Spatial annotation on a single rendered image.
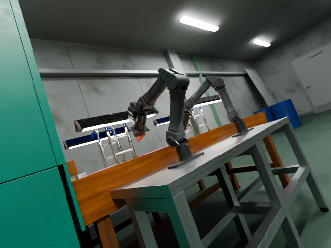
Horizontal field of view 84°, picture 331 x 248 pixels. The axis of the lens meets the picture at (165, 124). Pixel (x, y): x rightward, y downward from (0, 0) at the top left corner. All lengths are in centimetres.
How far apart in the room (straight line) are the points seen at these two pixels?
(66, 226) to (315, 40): 886
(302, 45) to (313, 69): 101
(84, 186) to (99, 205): 10
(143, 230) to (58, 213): 31
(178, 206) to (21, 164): 56
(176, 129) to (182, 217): 40
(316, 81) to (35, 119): 862
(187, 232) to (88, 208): 45
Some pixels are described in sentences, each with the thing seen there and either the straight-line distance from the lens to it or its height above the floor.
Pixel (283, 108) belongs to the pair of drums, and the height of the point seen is 63.
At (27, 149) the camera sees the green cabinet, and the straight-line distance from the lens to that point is 83.
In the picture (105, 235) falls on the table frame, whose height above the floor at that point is 51.
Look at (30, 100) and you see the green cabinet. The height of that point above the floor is 111.
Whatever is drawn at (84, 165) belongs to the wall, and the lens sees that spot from 294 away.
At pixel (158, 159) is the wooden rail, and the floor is 72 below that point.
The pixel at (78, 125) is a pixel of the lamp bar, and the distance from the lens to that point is 122.
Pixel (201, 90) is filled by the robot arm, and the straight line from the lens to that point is 134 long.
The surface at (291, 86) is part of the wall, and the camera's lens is 899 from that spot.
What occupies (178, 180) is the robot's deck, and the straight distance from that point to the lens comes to 55.
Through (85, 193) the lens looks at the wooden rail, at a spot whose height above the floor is 70.
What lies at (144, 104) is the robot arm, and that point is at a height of 101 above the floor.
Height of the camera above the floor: 77
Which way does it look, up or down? 7 degrees up
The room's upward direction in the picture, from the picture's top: 20 degrees counter-clockwise
